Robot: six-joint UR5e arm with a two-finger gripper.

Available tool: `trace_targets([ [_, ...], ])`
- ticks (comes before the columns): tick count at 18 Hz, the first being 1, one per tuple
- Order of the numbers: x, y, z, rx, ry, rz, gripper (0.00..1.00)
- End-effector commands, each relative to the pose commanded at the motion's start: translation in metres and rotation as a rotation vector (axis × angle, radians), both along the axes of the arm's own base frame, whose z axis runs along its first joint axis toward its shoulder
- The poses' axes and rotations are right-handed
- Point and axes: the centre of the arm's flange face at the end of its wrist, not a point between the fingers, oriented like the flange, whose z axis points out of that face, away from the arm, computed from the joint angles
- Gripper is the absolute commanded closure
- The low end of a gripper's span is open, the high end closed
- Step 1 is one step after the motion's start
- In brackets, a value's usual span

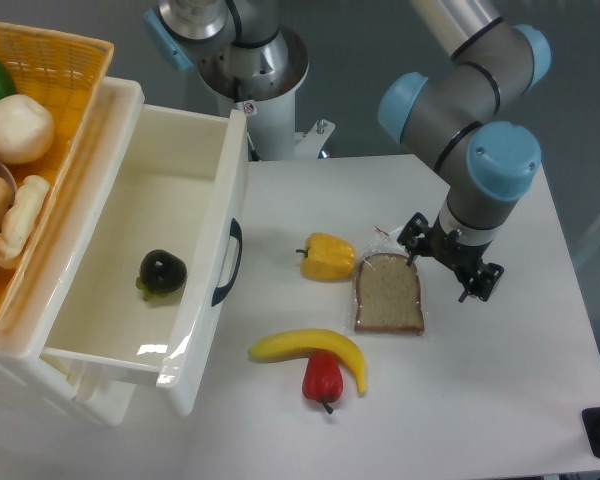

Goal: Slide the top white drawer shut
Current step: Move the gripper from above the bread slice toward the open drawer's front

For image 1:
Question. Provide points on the yellow banana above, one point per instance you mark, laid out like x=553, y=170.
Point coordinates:
x=302, y=342

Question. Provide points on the bread slice in plastic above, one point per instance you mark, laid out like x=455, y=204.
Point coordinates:
x=387, y=290

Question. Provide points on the dark blue drawer handle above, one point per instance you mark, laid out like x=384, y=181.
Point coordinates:
x=233, y=259

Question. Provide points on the white round bun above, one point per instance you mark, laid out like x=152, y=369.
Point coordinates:
x=27, y=130

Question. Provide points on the white drawer cabinet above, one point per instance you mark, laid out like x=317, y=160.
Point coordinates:
x=29, y=379

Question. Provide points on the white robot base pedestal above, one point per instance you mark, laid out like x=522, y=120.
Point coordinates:
x=261, y=82

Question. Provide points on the cream peanut-shaped pastry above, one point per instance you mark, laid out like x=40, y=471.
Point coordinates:
x=19, y=220

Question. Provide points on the dark purple mangosteen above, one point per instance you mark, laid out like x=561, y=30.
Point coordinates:
x=160, y=274

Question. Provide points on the yellow bell pepper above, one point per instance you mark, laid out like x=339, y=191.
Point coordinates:
x=327, y=257

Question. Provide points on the red bell pepper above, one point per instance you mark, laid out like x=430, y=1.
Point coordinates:
x=323, y=381

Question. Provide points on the white top drawer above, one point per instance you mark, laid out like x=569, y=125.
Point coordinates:
x=181, y=182

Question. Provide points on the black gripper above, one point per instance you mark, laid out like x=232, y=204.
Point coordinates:
x=478, y=278

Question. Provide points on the yellow woven basket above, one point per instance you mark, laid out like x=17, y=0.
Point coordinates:
x=56, y=76

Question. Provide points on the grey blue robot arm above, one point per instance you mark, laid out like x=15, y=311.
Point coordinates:
x=451, y=125

